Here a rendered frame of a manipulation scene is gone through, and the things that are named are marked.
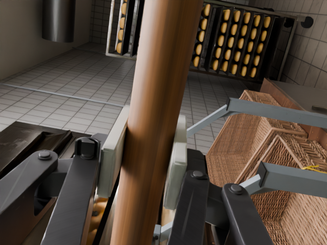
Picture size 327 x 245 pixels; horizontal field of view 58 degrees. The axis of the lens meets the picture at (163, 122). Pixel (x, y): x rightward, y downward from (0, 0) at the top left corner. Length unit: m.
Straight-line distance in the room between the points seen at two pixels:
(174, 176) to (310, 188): 0.57
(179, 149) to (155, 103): 0.03
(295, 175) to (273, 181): 0.05
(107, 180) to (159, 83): 0.06
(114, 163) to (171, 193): 0.03
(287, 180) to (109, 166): 0.56
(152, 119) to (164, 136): 0.01
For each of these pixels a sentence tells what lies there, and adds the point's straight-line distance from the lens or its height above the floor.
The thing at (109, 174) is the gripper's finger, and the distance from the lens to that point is 0.16.
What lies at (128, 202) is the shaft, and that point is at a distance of 0.20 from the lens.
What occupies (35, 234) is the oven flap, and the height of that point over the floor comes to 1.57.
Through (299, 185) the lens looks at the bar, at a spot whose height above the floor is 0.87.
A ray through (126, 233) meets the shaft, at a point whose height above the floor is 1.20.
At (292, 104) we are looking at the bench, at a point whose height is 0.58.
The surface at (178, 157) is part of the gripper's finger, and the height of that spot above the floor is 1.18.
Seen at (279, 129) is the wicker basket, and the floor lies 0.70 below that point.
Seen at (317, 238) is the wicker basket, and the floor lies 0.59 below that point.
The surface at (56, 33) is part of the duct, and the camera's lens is 3.31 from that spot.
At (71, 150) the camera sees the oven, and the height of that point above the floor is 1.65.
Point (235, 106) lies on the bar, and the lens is 1.10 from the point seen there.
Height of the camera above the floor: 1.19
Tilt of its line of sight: 1 degrees down
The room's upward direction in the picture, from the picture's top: 80 degrees counter-clockwise
